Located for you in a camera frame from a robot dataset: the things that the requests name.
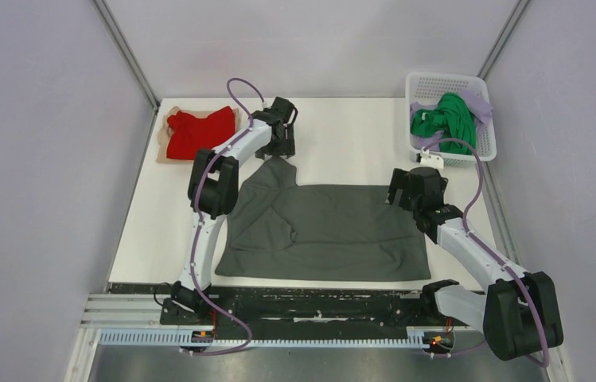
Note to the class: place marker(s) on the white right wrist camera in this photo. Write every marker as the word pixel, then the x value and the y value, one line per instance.
pixel 427 159

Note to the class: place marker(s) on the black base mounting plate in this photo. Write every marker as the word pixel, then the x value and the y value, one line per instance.
pixel 304 314

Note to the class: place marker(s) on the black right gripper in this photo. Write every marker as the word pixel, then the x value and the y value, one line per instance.
pixel 401 181

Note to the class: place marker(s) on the white slotted cable duct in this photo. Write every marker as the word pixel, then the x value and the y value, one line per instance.
pixel 188 338

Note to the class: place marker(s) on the left aluminium corner post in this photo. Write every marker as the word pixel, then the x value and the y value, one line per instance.
pixel 121 43

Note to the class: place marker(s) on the green t shirt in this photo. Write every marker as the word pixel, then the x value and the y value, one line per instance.
pixel 450 123

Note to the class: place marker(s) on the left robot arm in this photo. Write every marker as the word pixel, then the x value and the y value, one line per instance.
pixel 213 191

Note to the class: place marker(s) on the grey t shirt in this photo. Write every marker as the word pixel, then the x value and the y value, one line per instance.
pixel 342 233

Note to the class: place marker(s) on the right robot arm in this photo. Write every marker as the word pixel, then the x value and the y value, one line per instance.
pixel 517 312

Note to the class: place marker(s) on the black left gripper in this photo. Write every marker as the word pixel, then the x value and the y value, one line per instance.
pixel 286 149

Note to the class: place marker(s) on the right aluminium corner post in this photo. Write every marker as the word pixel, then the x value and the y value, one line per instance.
pixel 506 32

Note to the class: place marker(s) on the beige folded t shirt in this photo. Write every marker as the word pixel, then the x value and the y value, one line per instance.
pixel 164 133

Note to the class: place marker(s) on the red folded t shirt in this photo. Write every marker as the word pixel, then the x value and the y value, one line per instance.
pixel 189 133

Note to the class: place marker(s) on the lilac t shirt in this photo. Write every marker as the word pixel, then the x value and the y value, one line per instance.
pixel 482 109

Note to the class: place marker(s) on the aluminium corner post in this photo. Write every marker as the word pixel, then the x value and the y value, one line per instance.
pixel 506 32
pixel 121 43

